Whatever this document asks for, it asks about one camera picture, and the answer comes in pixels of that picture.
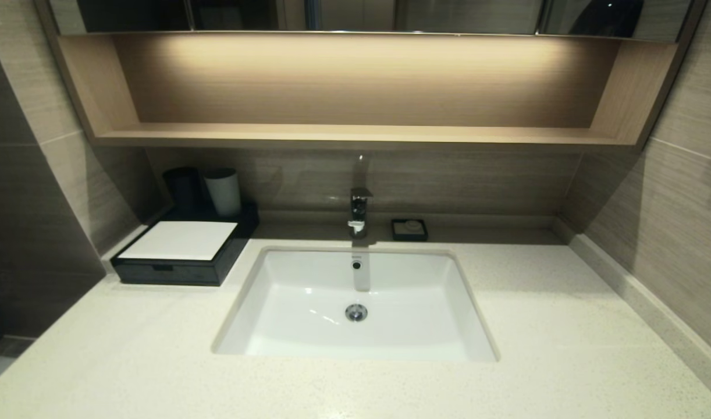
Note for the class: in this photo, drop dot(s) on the grey plastic cup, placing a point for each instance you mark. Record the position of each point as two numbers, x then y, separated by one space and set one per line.
224 196

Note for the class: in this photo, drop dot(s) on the black amenity box housing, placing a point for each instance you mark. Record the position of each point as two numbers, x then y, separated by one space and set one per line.
242 230

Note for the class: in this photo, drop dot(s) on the white board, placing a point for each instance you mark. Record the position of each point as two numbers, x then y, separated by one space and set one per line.
178 240

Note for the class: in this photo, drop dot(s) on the chrome faucet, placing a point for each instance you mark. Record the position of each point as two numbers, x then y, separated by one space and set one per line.
359 209

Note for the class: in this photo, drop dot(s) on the black soap dish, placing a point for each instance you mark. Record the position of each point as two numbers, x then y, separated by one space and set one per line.
397 234

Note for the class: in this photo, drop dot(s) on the small round soap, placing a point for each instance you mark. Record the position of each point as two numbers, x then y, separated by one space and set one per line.
413 225

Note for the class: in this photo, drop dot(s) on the chrome sink drain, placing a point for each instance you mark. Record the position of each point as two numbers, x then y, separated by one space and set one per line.
356 312

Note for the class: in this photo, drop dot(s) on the white sink basin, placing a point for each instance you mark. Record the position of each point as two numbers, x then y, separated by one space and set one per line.
408 302

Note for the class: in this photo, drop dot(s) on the black cylindrical cup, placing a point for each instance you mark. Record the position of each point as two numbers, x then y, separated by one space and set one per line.
184 187

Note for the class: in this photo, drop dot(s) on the mirror cabinet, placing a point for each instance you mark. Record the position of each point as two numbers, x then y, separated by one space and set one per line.
448 14

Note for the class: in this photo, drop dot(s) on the wooden wall shelf niche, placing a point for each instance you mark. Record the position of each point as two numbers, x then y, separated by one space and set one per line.
355 135

